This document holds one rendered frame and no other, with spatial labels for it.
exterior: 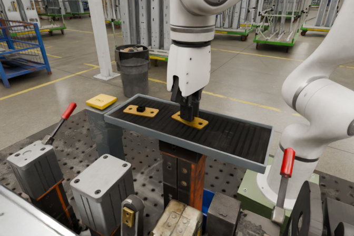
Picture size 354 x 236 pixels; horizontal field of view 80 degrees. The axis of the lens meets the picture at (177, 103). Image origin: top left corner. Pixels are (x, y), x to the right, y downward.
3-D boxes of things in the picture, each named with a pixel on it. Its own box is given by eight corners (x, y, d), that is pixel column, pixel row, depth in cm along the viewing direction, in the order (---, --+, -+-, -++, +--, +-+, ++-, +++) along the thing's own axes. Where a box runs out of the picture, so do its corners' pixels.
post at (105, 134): (106, 210, 79) (82, 108, 59) (120, 195, 85) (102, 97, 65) (122, 219, 76) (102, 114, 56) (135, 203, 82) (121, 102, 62)
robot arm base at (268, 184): (264, 159, 89) (275, 124, 79) (316, 182, 79) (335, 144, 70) (248, 191, 76) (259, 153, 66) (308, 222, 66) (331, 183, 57)
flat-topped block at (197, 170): (163, 243, 69) (157, 129, 48) (175, 222, 75) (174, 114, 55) (191, 259, 65) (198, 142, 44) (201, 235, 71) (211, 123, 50)
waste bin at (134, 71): (112, 96, 328) (105, 48, 295) (135, 84, 369) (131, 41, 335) (137, 104, 305) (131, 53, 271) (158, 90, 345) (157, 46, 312)
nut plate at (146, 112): (122, 112, 53) (121, 108, 52) (130, 105, 56) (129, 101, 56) (153, 118, 51) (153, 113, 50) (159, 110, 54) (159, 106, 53)
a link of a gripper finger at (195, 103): (194, 84, 50) (193, 108, 53) (186, 88, 48) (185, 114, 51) (206, 87, 48) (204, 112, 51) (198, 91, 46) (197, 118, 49)
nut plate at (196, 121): (170, 117, 51) (170, 113, 50) (180, 111, 53) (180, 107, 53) (200, 130, 46) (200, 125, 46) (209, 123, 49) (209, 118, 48)
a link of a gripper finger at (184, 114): (182, 90, 47) (181, 116, 50) (173, 95, 44) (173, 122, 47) (194, 94, 45) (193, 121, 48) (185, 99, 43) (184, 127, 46)
